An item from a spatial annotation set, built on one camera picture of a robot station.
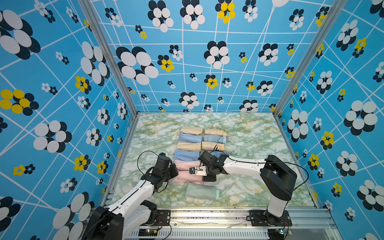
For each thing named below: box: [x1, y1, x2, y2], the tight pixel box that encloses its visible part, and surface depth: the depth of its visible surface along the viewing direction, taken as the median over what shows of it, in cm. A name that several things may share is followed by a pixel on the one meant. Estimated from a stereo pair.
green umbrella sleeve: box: [184, 182, 220, 200], surface depth 80 cm
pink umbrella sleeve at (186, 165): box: [174, 160, 201, 171], surface depth 90 cm
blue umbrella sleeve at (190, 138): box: [179, 131, 203, 143], surface depth 104 cm
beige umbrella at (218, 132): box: [204, 129, 227, 137], surface depth 106 cm
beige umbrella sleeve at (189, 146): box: [177, 142, 202, 152], surface depth 98 cm
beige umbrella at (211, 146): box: [201, 141, 225, 152], surface depth 98 cm
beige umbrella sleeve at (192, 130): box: [180, 126, 203, 136], surface depth 107 cm
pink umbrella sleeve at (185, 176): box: [172, 170, 204, 183], surface depth 85 cm
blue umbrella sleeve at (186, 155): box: [174, 149, 200, 162], surface depth 95 cm
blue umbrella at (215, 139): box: [203, 134, 227, 144], surface depth 103 cm
